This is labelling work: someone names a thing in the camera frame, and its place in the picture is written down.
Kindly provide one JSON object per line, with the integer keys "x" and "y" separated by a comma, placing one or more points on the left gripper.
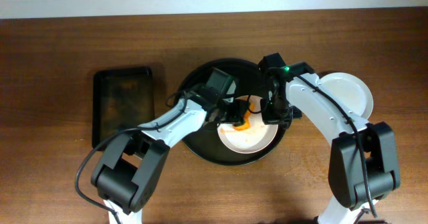
{"x": 236, "y": 112}

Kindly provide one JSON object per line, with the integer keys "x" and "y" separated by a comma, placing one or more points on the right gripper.
{"x": 271, "y": 114}

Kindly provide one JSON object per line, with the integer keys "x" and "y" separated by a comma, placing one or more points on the light grey plate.
{"x": 252, "y": 140}

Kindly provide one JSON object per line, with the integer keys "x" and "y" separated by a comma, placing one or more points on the orange green sponge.
{"x": 246, "y": 123}

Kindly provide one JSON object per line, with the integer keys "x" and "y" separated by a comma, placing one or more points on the white plate red smear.
{"x": 351, "y": 91}

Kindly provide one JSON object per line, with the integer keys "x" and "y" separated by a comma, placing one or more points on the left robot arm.
{"x": 129, "y": 169}

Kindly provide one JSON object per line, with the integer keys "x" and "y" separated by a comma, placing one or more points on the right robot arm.
{"x": 363, "y": 167}

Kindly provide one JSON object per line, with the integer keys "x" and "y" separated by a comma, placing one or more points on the round black tray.
{"x": 206, "y": 142}

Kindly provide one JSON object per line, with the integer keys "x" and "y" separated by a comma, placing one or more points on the black rectangular tray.
{"x": 122, "y": 98}

